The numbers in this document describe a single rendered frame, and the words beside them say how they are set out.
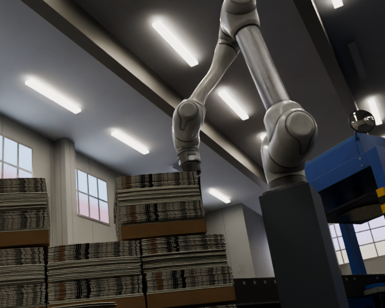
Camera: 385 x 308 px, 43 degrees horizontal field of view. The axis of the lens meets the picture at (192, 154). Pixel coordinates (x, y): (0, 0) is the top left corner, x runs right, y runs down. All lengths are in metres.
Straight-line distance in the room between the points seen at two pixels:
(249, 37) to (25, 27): 5.38
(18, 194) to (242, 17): 1.10
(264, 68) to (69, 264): 1.02
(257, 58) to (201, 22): 5.28
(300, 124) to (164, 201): 0.55
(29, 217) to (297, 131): 0.93
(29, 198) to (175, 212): 0.47
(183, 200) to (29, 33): 5.77
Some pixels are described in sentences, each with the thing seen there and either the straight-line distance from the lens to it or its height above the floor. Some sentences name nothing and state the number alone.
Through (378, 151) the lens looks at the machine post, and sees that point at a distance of 3.27.
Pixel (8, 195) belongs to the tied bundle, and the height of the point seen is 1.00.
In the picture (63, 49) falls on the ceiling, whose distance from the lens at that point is 7.50.
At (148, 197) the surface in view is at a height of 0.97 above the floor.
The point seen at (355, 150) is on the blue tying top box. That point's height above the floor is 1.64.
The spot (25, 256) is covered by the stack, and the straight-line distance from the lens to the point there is 1.60.
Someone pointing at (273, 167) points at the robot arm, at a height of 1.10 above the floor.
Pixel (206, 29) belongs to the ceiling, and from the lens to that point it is 7.36.
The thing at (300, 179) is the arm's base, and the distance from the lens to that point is 1.95.
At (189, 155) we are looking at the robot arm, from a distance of 1.92.
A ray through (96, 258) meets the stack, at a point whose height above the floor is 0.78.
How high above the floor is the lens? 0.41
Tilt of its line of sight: 24 degrees up
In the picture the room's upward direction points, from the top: 9 degrees counter-clockwise
